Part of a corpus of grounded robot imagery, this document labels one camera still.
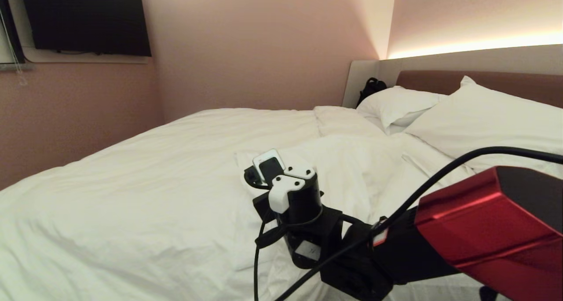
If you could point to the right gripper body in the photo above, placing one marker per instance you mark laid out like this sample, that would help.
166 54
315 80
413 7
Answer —
308 200

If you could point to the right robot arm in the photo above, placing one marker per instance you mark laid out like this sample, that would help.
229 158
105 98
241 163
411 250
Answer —
484 230

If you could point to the white duvet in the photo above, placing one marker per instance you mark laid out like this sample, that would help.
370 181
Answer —
132 182

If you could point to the black backpack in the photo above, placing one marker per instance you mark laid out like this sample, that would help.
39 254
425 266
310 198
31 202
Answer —
371 87

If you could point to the white pillow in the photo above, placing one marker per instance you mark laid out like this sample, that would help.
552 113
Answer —
396 105
492 120

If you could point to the pale headboard panel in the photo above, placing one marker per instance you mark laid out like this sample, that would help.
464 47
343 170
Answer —
365 72

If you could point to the warm light strip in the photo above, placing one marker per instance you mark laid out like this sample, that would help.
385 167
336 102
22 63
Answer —
475 45

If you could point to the brown padded headboard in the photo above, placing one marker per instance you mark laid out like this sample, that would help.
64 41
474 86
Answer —
519 83

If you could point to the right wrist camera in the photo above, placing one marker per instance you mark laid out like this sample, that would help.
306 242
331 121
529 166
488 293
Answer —
269 165

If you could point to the black wall television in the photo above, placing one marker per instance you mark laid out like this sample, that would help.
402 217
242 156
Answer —
88 17

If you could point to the window frame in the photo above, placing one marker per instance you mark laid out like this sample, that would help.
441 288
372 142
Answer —
9 32

